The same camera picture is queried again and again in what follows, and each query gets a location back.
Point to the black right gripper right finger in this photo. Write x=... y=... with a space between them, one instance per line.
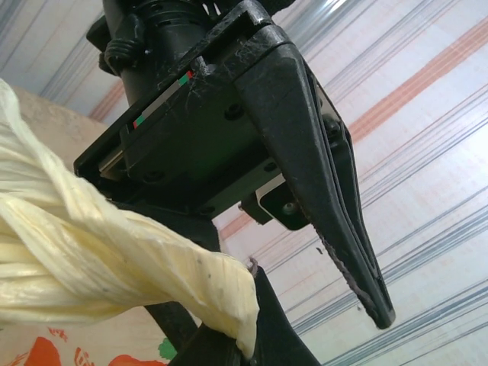
x=274 y=335

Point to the cream printed plastic bag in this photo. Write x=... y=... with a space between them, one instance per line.
x=76 y=236

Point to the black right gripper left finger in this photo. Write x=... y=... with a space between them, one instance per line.
x=198 y=347

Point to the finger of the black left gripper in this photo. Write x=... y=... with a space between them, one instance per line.
x=343 y=160
x=297 y=152

